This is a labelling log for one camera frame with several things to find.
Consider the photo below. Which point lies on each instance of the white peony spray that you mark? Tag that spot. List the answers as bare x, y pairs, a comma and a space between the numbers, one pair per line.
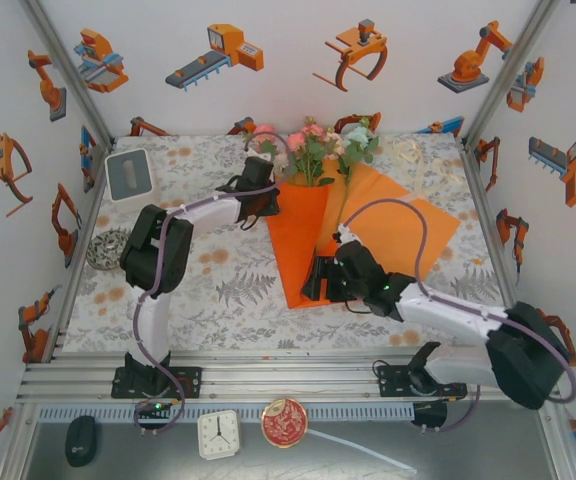
281, 163

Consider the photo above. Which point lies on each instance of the orange wrapping paper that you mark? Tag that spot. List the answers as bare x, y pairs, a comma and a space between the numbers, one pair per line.
298, 235

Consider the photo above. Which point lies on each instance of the aluminium rail bed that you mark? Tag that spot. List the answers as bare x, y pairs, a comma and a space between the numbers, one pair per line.
293, 380

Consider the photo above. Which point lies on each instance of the patterned glass bowl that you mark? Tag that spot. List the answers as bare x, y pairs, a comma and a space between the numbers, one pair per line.
105, 250

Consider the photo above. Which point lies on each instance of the floral printed tablecloth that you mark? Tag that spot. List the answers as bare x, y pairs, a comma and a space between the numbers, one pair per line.
228, 315

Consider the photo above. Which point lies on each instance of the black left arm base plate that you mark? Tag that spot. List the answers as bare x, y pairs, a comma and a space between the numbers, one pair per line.
190, 382

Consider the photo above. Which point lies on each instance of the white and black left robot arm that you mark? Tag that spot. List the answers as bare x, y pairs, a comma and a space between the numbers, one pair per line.
154, 325

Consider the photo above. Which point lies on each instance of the black connector box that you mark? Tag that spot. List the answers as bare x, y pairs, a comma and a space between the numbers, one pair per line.
154, 409
430, 415

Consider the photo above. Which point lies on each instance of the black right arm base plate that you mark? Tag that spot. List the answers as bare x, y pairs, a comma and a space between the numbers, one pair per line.
393, 382

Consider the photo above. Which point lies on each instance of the mint green flower stem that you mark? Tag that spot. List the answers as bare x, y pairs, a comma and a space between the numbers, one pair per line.
359, 136

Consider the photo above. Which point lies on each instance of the aluminium frame post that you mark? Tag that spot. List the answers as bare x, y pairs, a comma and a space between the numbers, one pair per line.
510, 70
68, 70

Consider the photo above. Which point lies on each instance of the white square clock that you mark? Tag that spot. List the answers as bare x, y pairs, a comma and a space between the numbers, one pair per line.
219, 434

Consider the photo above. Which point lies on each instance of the aluminium side rail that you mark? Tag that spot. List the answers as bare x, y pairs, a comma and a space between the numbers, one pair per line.
488, 225
75, 250

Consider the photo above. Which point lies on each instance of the small pink rose spray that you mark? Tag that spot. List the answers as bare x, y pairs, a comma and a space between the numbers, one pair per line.
308, 150

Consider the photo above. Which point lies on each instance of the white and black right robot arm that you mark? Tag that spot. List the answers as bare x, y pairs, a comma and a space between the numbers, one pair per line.
448, 312

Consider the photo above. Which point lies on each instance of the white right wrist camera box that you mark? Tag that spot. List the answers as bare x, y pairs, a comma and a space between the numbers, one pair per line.
345, 235

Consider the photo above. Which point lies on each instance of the black computer mouse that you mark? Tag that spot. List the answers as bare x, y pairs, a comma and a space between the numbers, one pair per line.
81, 441

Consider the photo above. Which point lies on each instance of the red round tin lid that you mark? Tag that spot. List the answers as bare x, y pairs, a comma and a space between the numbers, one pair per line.
284, 422

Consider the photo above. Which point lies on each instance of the cream ribbon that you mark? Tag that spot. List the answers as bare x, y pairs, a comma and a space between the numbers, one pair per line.
410, 152

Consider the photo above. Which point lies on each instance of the white plastic strip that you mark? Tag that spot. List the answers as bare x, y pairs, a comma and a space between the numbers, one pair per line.
363, 452

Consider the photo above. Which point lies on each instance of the white tissue box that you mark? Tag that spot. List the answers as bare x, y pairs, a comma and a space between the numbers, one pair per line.
130, 175

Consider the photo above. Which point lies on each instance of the large pink rose spray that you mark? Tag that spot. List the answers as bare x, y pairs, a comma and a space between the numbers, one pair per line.
264, 134

